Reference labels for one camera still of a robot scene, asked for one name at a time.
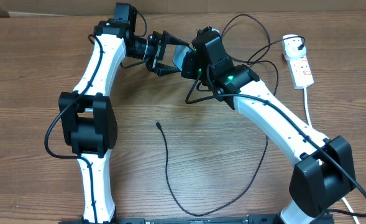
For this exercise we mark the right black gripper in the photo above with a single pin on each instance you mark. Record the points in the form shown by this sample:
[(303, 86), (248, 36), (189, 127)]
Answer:
[(191, 61)]

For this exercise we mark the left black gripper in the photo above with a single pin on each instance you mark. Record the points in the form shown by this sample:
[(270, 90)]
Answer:
[(160, 48)]

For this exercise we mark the smartphone with teal screen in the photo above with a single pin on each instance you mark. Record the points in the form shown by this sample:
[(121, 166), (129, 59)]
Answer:
[(179, 55)]

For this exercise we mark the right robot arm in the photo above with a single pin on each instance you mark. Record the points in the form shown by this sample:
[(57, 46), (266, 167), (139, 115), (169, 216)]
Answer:
[(323, 168)]

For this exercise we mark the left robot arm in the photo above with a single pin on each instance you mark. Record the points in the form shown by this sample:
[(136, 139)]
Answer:
[(88, 121)]

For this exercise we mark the white charger adapter plug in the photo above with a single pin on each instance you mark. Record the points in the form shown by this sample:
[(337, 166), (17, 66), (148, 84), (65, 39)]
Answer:
[(293, 47)]

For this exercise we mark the white power strip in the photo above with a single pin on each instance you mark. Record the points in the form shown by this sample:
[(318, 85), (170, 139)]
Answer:
[(300, 72)]

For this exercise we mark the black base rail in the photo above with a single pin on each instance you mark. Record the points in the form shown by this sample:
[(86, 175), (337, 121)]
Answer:
[(251, 219)]

